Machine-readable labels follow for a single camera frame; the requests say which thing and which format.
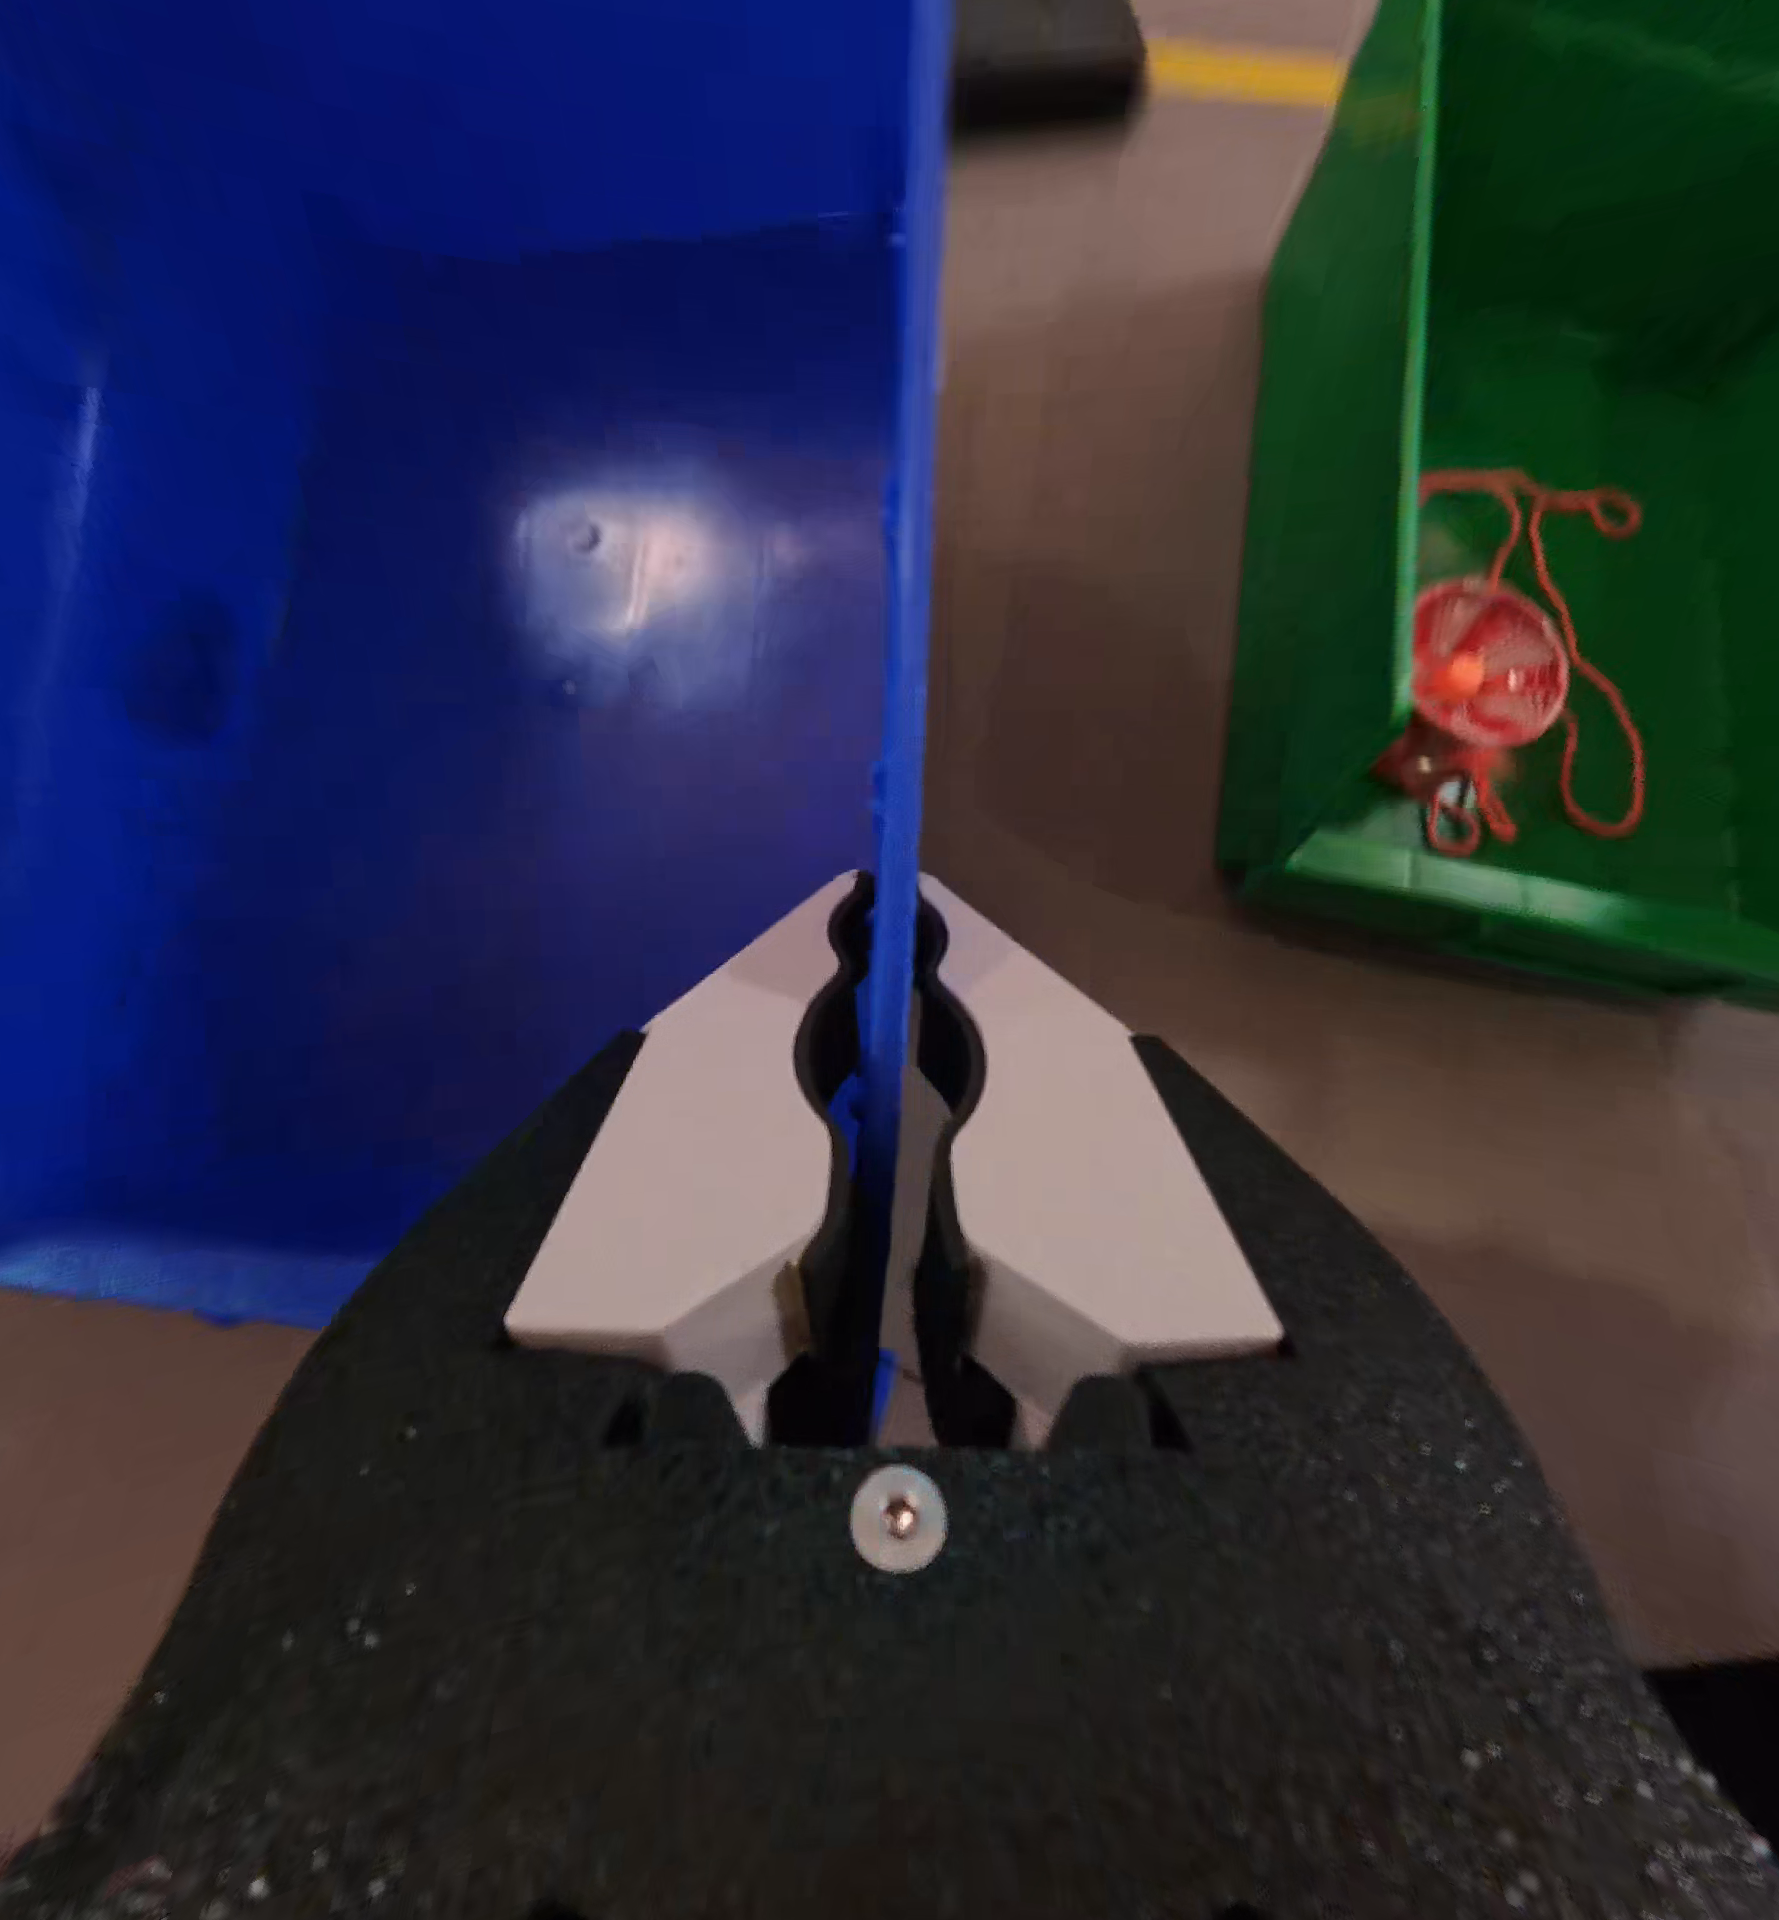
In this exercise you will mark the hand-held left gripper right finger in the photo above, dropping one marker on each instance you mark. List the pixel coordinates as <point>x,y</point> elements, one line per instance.
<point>1099,1201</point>

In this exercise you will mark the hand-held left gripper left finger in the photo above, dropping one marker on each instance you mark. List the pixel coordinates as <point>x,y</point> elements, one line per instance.
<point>680,1201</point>

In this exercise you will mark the blue plastic bin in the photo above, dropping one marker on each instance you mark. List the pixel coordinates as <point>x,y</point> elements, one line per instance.
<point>379,601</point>

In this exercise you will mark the green plastic bin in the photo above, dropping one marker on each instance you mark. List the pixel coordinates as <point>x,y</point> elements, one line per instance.
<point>1608,240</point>

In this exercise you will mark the white desk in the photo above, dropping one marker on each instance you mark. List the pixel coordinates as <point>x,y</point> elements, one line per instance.
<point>1099,601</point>

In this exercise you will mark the black object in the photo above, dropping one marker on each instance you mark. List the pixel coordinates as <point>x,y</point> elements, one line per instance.
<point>1039,56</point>

